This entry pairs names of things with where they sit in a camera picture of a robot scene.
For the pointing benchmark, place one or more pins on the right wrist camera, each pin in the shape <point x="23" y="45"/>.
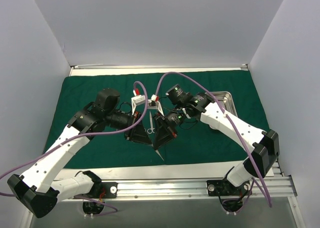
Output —
<point x="175" y="93"/>

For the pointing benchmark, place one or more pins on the steel tweezers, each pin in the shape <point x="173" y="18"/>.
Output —
<point x="159" y="155"/>

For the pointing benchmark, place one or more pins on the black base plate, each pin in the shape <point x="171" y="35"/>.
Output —
<point x="105" y="190"/>
<point x="225" y="188"/>

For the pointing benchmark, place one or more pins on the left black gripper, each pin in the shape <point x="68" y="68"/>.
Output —
<point x="135" y="125"/>

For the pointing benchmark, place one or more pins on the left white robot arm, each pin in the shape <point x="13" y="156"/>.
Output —
<point x="37" y="189"/>

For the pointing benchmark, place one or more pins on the rear aluminium rail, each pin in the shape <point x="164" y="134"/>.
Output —
<point x="85" y="66"/>

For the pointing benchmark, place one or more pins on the steel surgical scissors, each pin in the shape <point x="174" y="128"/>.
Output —
<point x="151" y="129"/>

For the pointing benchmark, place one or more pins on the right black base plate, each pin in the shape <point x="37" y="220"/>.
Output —
<point x="225" y="188"/>

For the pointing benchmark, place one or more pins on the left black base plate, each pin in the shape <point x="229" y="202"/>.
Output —
<point x="105" y="190"/>

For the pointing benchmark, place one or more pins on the dark green surgical cloth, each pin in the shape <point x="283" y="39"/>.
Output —
<point x="195" y="142"/>

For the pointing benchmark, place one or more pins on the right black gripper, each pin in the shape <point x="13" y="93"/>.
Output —
<point x="164" y="123"/>

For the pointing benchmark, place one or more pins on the steel instrument tray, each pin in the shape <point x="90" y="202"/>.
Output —
<point x="226" y="101"/>

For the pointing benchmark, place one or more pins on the front aluminium rail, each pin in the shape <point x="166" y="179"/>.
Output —
<point x="176" y="189"/>

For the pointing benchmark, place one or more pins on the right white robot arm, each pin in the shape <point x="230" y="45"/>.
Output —
<point x="205" y="109"/>

